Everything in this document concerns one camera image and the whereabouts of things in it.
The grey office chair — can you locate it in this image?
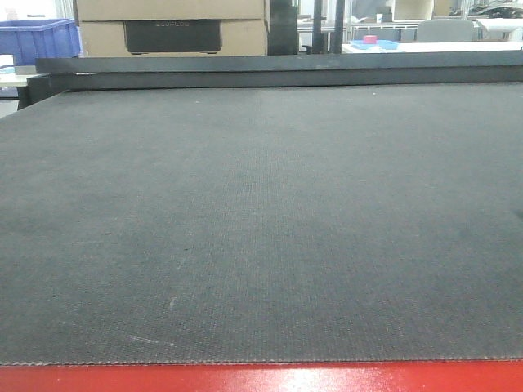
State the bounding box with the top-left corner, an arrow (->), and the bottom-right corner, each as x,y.
416,19 -> 475,42

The blue plastic crate background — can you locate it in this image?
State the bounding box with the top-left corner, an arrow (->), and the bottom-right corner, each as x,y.
1,19 -> 82,66

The black conveyor rear rail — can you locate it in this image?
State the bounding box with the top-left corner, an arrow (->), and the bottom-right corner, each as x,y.
20,50 -> 522,107

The shallow blue tray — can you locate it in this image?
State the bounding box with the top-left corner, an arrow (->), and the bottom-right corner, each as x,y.
351,39 -> 400,51

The dark grey conveyor belt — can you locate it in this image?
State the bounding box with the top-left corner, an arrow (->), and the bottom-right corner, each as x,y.
1,83 -> 522,365

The black vertical panel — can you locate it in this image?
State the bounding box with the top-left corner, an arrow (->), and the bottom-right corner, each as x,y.
267,0 -> 299,56

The upper cardboard box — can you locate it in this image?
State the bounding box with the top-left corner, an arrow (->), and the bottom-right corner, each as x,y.
77,0 -> 269,21

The white background table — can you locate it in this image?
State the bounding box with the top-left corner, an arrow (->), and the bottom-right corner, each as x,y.
342,41 -> 522,54

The black vertical post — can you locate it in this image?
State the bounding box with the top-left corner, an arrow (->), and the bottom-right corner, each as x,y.
331,0 -> 346,54

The red conveyor front edge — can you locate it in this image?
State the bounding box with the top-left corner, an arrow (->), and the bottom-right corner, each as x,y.
1,360 -> 522,391

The lower cardboard box black print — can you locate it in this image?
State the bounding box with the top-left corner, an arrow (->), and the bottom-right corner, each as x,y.
79,20 -> 267,57

